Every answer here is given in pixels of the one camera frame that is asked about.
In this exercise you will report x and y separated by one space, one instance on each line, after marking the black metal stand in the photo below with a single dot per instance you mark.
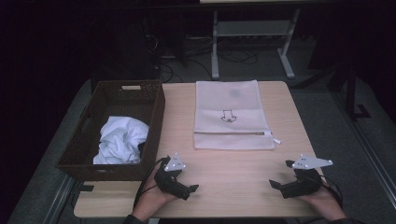
350 93

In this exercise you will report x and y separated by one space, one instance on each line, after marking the white shirt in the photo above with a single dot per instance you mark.
121 140

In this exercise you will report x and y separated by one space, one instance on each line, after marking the long metal floor rail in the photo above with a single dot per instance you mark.
370 155

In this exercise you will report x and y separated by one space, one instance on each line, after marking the person's left hand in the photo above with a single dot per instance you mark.
149 200

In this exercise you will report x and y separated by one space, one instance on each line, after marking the black table bracket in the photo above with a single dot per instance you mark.
84 188

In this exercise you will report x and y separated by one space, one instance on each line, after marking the short metal floor rail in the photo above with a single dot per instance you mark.
59 202

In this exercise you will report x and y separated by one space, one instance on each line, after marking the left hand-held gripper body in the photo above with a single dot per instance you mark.
168 183

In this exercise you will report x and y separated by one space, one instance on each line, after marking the person's right hand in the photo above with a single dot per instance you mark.
327 202

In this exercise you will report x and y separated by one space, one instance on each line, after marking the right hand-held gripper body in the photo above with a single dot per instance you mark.
303 186

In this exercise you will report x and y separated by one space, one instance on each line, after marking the brown woven basket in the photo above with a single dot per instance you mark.
124 96

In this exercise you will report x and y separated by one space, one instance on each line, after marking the grey metal table frame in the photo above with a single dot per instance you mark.
252 28

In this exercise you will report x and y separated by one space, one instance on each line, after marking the white mesh laundry bag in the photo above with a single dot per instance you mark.
230 105

